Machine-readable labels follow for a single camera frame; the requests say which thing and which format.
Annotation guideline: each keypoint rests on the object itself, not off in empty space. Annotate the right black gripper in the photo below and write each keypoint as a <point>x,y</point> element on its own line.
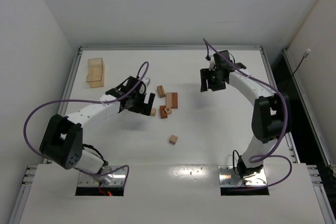
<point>210,77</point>

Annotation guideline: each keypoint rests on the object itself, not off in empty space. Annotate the lone light wood cube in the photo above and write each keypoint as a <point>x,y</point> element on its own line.
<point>173,139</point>

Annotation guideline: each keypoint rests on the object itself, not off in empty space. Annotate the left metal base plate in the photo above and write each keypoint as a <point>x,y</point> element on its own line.
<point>115,179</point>

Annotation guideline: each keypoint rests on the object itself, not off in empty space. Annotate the light rectangular wood block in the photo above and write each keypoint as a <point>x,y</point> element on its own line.
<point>161,91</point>

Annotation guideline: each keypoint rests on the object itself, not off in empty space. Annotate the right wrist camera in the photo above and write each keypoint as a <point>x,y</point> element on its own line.
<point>211,62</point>

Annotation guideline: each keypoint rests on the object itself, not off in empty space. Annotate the reddish long wood block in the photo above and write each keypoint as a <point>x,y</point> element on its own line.
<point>174,100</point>

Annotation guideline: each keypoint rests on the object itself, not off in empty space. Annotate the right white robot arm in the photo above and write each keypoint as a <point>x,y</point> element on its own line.
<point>270,118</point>

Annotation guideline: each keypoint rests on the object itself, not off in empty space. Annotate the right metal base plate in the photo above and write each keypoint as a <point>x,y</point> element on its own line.
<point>229,179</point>

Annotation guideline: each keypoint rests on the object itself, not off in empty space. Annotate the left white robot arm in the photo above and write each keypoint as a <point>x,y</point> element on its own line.
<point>63,139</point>

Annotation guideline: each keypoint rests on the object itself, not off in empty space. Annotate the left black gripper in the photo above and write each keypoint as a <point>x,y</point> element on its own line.
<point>142,102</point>

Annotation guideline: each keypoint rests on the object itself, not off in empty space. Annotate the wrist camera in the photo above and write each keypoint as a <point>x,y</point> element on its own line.
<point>211,62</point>
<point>144,85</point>

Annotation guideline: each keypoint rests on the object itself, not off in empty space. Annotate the letter N wood cube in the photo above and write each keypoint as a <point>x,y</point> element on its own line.
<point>168,110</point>

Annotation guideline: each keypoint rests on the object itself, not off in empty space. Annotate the letter Q wood cube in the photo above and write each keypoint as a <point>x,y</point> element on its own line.
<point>153,112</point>

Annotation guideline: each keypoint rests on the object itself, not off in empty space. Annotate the brown arch wood block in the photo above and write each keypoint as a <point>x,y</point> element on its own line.
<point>163,113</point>

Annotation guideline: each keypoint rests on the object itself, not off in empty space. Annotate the metal base plate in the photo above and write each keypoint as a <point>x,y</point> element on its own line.
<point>115,179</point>
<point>229,179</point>

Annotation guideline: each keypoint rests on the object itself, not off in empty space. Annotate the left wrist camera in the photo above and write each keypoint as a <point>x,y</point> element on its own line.
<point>144,85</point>

